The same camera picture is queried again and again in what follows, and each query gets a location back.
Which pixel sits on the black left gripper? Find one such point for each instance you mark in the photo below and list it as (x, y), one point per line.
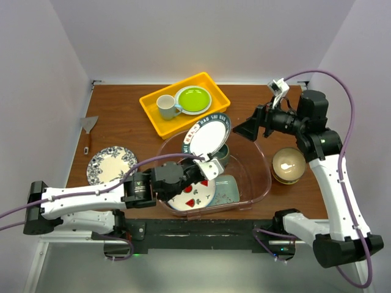
(190, 160)

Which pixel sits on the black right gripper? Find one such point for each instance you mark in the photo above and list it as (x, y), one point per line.
(264, 116)

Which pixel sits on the watermelon plate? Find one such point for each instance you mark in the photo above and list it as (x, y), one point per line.
(195, 196)

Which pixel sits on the teal glazed ceramic mug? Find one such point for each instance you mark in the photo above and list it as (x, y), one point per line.
(223, 155)

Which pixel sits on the mint divided rectangular plate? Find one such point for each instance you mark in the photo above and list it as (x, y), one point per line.
(226, 191)

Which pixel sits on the dark green lettered plate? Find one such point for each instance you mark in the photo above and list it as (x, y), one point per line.
(208, 135)

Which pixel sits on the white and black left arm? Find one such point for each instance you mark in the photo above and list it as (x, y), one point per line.
(93, 208)

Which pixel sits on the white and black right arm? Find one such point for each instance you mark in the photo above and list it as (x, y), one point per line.
(348, 238)

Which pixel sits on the clear plastic bin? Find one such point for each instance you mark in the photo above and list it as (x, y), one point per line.
(249, 167)

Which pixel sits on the yellow plastic tray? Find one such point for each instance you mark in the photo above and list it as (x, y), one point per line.
(168, 128)

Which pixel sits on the beige bowl with black rim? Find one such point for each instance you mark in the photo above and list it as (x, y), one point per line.
(288, 163)

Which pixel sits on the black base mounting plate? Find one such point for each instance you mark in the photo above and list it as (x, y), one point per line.
(142, 235)

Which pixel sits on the green plate white rim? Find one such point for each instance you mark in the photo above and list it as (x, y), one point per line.
(194, 100)

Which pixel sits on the yellow patterned bowl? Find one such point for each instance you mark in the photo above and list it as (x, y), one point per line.
(285, 181)

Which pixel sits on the dark blue patterned plate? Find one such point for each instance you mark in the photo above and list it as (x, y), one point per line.
(110, 164)

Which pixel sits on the grey triangular scraper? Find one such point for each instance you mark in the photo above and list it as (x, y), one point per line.
(87, 124)

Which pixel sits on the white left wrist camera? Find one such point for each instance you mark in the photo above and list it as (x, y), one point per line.
(210, 167)

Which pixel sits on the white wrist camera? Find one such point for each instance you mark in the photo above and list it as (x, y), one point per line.
(210, 167)
(279, 89)

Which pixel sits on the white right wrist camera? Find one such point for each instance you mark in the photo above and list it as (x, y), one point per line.
(279, 89)

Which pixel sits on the white mug blue handle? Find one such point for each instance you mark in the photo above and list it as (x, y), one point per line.
(168, 107)

